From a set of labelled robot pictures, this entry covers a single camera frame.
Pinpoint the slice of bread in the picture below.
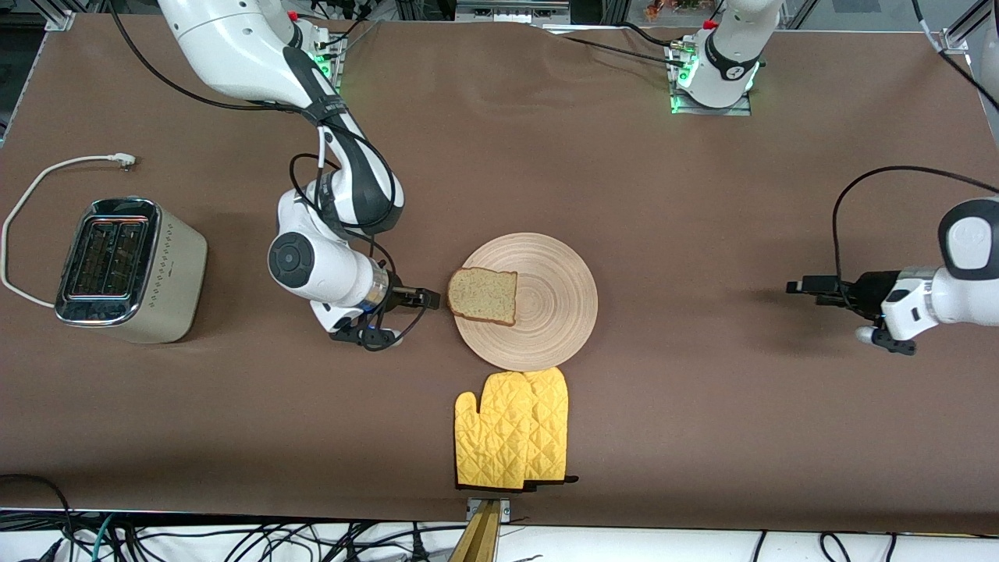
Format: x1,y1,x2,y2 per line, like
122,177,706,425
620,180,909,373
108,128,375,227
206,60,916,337
447,267,519,327

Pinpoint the round wooden plate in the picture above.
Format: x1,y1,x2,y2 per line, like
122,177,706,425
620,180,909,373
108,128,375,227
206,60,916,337
454,233,599,373

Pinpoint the beige and chrome toaster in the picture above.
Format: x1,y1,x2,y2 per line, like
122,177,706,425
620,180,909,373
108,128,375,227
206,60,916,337
53,197,209,345

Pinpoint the yellow quilted oven mitt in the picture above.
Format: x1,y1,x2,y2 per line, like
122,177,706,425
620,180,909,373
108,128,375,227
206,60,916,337
521,367,580,486
454,372,535,491

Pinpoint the large table cover sheet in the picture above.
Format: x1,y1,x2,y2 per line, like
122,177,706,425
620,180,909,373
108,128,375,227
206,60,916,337
0,12,999,539

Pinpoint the orange background object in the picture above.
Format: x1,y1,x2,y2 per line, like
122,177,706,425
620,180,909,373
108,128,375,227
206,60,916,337
646,0,723,20

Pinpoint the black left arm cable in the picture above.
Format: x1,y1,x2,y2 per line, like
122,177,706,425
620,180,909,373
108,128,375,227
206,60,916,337
831,0,999,290

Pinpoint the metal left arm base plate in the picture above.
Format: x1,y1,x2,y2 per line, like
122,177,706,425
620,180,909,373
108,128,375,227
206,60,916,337
670,43,752,116

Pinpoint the small metal bracket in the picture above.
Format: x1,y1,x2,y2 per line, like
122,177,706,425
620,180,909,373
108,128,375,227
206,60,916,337
466,497,511,522

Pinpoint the wooden post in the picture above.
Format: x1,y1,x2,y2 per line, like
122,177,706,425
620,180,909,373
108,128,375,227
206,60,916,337
449,500,500,562

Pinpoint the black cable on table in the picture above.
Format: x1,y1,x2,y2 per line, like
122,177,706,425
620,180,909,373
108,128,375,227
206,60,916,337
620,22,684,49
560,34,689,68

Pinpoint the aluminium frame beam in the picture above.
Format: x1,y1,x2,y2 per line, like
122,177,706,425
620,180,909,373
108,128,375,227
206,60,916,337
455,0,572,24

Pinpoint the white toaster power cable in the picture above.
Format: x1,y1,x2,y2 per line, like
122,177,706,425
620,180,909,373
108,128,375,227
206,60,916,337
0,153,138,309

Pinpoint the teal floor cable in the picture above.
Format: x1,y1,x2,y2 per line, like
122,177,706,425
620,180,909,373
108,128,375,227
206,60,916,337
90,514,116,562

